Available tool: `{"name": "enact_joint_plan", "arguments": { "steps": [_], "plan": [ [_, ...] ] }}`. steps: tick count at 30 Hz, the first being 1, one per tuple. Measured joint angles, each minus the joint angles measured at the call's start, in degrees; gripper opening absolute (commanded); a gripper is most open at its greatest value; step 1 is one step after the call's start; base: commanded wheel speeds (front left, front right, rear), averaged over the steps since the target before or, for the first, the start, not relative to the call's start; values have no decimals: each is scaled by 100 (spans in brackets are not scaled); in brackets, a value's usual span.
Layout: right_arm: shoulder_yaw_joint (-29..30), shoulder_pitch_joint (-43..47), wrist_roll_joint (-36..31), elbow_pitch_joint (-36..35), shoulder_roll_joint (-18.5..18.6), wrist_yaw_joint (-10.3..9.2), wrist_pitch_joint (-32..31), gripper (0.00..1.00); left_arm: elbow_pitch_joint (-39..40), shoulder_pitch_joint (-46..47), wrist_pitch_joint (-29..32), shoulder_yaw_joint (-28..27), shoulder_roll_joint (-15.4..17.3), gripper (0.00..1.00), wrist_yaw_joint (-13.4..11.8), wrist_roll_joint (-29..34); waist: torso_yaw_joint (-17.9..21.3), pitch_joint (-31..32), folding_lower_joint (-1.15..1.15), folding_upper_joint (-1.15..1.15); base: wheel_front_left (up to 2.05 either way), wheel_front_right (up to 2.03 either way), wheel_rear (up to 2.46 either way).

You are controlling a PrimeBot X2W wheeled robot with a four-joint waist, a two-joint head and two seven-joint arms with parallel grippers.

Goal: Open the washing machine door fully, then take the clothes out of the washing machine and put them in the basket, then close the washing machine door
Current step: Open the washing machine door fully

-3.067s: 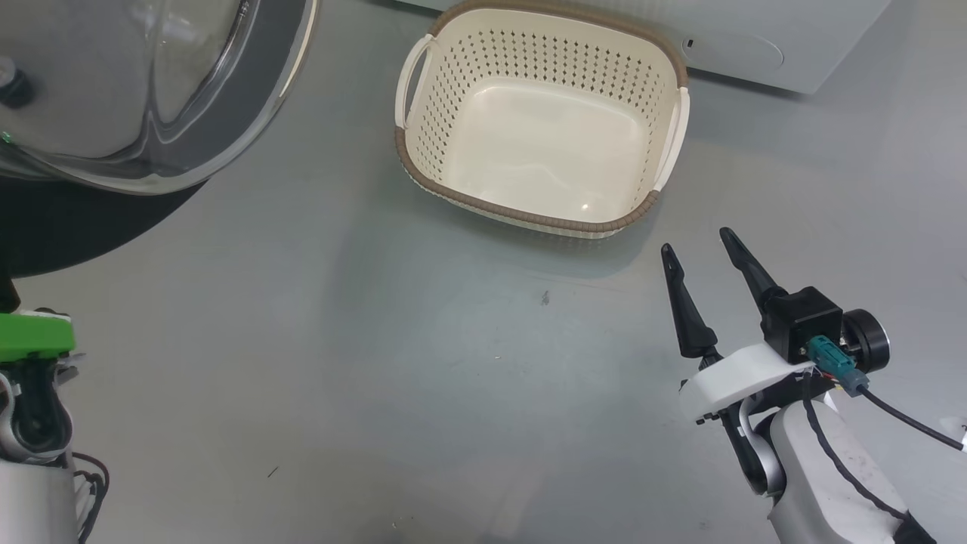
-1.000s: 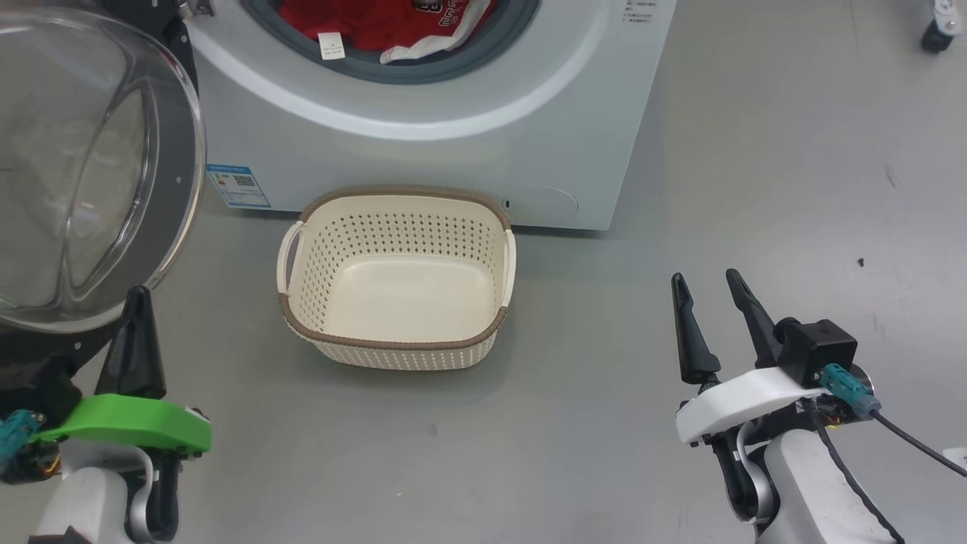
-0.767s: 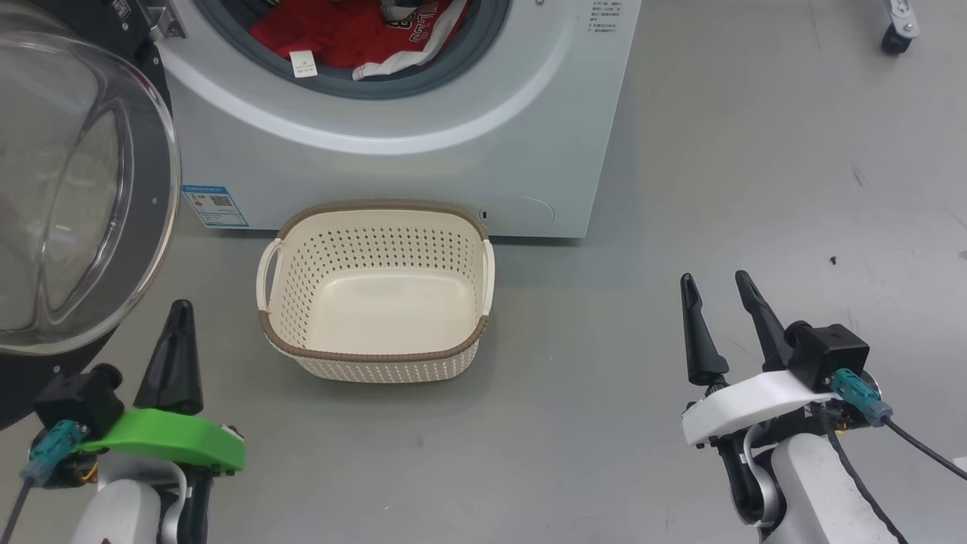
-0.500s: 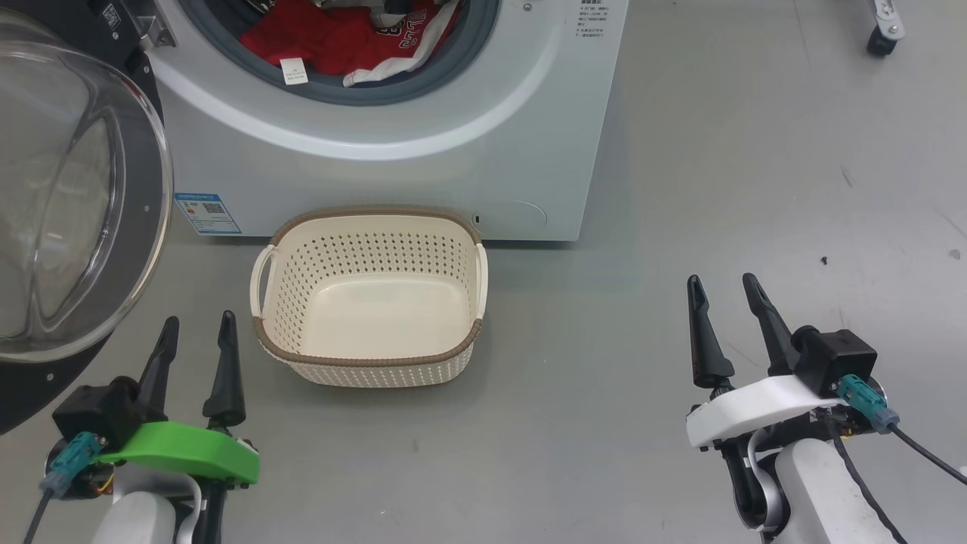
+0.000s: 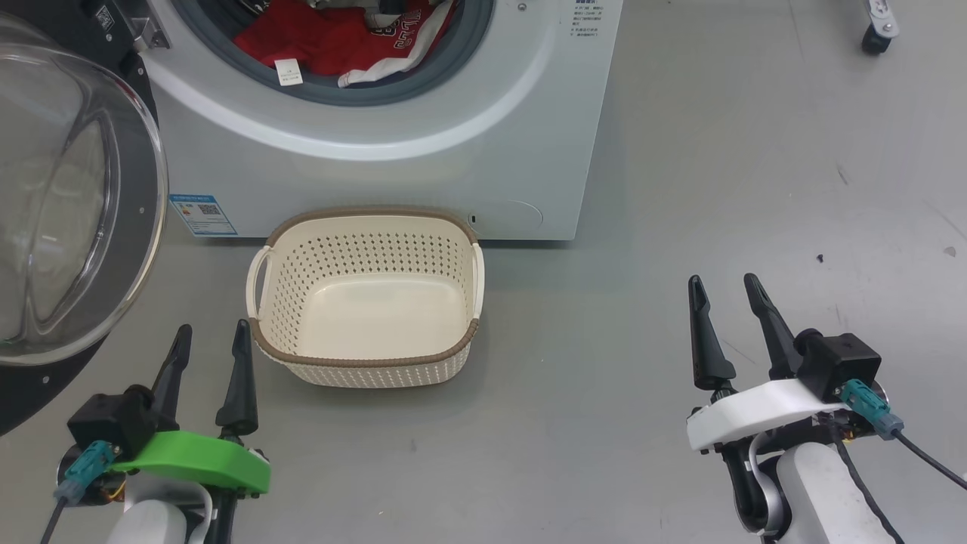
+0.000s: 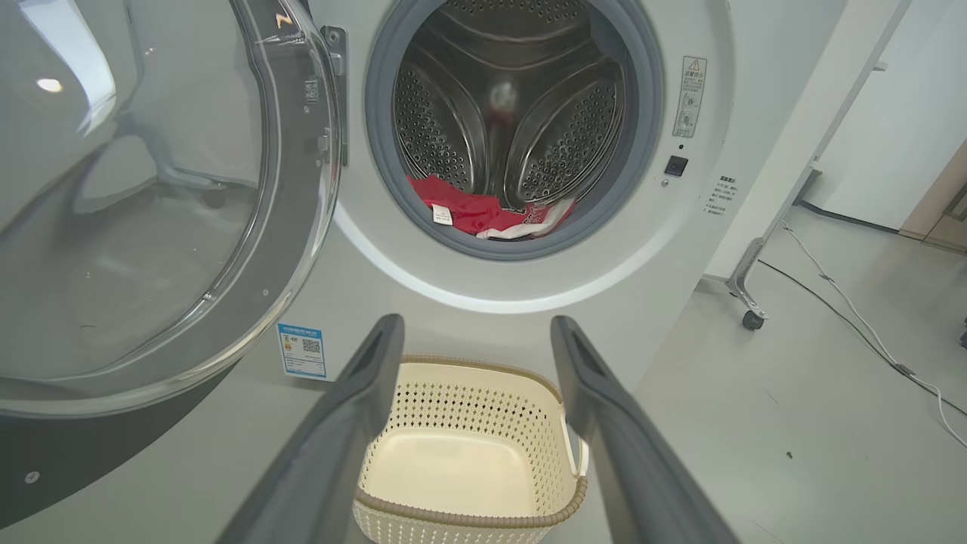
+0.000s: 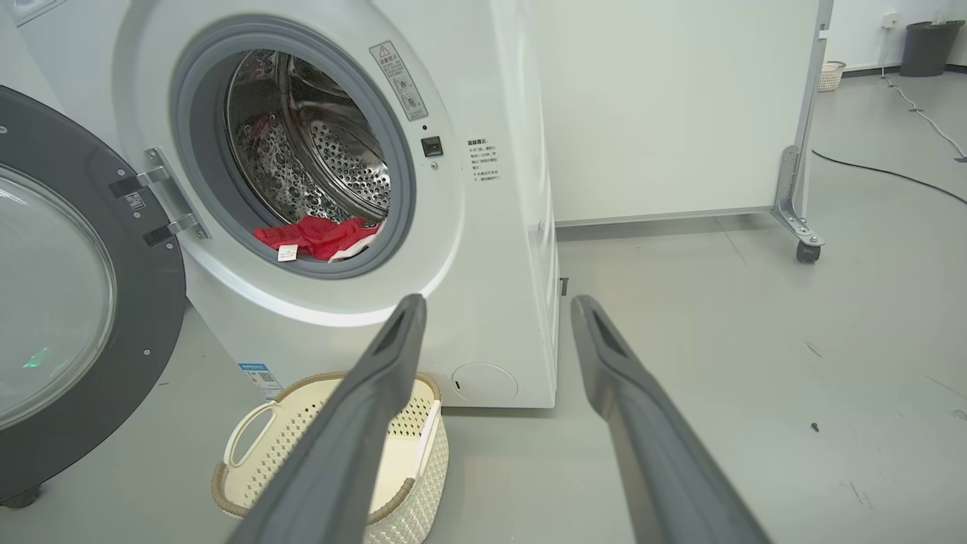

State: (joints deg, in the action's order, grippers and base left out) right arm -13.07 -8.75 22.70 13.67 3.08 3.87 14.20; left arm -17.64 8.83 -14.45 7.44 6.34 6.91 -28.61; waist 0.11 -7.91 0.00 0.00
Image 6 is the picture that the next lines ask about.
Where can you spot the black door lock socket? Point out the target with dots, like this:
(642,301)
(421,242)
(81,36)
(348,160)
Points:
(676,165)

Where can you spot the red white numbered jersey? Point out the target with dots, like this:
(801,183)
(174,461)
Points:
(468,208)

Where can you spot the round glass washing machine door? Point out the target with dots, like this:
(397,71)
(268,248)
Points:
(151,227)

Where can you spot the grey rubber door gasket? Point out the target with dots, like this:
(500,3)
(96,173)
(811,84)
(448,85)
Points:
(646,136)

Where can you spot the steel perforated washer drum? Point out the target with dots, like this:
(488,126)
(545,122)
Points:
(514,91)

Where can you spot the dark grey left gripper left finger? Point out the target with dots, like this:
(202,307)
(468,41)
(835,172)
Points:
(332,453)

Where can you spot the light wooden cabinet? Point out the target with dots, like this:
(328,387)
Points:
(940,211)

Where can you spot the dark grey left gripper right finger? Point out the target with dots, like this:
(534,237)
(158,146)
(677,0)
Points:
(634,468)

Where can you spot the white warning sticker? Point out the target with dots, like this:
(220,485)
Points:
(690,94)

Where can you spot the cream perforated laundry basket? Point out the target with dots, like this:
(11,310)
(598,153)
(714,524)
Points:
(453,468)

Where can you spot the white partition panel on castors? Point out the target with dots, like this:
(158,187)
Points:
(786,151)

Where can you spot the blue energy label sticker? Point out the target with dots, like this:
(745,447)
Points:
(302,351)

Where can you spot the white front-load washing machine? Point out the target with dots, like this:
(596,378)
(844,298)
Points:
(680,249)

